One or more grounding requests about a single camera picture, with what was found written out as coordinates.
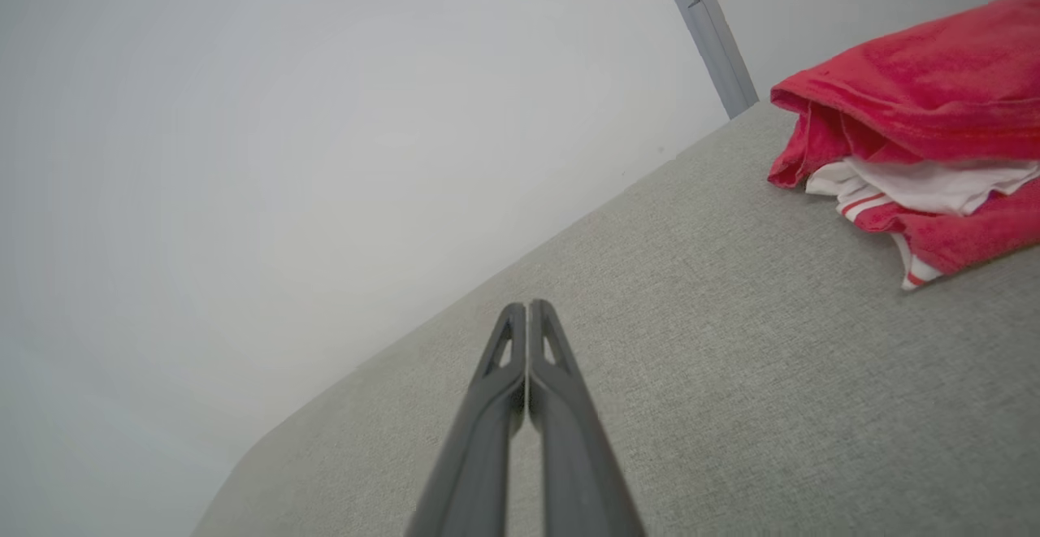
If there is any red Bulls 23 jersey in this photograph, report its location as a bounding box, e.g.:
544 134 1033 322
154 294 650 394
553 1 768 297
767 0 1040 292

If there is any grey door frame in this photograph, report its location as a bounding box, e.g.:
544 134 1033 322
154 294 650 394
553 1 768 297
653 0 760 120

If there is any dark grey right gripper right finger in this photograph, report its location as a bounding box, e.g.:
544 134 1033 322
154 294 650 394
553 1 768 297
528 298 648 537

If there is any grey fabric sofa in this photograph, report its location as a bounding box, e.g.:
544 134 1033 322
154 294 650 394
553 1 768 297
190 98 1040 537

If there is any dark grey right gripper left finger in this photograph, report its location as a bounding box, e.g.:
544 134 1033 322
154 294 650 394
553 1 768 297
404 302 528 537

